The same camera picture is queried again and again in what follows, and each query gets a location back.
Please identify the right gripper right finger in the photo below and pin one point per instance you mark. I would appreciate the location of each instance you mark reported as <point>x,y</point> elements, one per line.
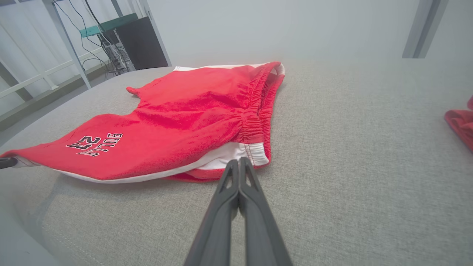
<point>258,229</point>

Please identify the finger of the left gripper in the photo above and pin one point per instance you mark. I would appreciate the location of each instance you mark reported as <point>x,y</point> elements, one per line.
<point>7,163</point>

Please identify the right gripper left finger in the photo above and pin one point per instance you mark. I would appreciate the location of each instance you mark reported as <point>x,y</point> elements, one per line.
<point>218,221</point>

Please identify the red shorts black print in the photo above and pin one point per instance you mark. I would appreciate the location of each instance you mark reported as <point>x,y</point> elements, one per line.
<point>177,122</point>

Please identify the red jersey white sleeves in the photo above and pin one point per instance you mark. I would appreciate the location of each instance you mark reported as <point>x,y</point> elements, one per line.
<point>462,125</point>

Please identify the white metal railing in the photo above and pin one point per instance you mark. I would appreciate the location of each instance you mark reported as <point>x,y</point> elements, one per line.
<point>46,78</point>

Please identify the grey metal desk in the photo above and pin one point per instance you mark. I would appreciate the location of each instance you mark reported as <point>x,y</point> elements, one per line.
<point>68,44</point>

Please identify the teal shelf board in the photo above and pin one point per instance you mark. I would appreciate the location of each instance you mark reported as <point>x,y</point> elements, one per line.
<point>107,25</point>

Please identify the black computer tower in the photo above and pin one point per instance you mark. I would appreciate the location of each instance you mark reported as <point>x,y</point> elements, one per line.
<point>144,44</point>

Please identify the grey metal post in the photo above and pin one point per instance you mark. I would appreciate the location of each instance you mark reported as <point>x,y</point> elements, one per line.
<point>425,26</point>

